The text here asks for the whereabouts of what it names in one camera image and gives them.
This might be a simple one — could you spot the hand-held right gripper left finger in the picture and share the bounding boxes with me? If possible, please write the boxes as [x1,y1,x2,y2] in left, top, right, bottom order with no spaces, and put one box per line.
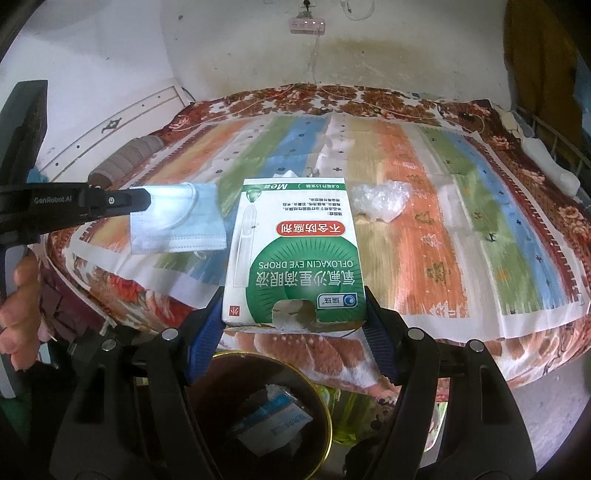
[60,286,228,480]

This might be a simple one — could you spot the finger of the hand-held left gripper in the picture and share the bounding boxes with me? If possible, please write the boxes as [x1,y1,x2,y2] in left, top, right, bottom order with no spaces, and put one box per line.
[88,184,153,217]

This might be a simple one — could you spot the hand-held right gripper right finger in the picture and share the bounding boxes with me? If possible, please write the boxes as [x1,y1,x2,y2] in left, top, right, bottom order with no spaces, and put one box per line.
[364,285,525,480]

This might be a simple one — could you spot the brown bin with gold rim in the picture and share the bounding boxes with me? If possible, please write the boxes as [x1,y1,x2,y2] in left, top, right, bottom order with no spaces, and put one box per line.
[185,350,333,480]

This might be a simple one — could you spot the blue face mask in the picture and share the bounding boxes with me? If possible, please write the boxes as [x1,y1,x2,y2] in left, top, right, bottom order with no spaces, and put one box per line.
[129,182,228,254]

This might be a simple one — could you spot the blue white medicine box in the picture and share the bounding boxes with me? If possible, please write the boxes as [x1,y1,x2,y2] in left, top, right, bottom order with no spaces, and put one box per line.
[233,385,315,455]

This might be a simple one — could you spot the green white medicine box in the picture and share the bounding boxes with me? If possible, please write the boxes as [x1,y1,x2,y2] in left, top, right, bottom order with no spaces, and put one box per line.
[222,178,369,332]

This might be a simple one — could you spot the person's left hand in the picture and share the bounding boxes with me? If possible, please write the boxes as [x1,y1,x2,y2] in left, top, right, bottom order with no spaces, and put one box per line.
[0,251,49,370]

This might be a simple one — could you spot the grey rolled pillow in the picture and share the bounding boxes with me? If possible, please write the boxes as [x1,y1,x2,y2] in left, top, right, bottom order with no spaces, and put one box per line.
[88,136,164,188]

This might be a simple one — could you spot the white headboard panel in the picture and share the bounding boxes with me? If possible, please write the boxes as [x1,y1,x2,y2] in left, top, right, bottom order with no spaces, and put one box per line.
[34,83,195,181]

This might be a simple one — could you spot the green plastic bag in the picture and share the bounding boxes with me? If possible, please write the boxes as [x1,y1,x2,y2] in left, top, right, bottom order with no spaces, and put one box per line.
[318,385,384,446]

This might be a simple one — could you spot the dark red cloth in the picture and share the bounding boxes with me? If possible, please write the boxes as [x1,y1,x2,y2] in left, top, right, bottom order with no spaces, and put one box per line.
[39,258,121,342]

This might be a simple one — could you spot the striped colourful cloth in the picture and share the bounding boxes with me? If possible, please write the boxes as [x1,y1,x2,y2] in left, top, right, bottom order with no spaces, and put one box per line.
[67,113,587,342]

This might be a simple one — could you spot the clear plastic bag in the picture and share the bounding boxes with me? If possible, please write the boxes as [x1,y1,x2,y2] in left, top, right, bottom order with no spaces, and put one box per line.
[353,181,411,222]

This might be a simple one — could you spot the floral red brown blanket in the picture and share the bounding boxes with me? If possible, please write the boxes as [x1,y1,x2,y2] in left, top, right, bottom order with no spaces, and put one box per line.
[37,85,591,384]

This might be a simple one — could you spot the white cloth roll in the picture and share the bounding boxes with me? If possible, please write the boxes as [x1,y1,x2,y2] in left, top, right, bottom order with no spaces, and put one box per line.
[522,136,581,197]

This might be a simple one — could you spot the pink white power strip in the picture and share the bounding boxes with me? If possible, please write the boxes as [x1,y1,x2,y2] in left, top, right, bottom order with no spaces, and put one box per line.
[290,17,326,35]

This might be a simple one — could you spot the metal bed rail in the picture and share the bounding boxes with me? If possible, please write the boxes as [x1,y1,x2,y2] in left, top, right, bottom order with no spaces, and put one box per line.
[515,105,591,185]

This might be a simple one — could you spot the white cable on wall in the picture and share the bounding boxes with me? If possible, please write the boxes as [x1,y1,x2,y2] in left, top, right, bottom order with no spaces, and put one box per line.
[342,0,375,19]

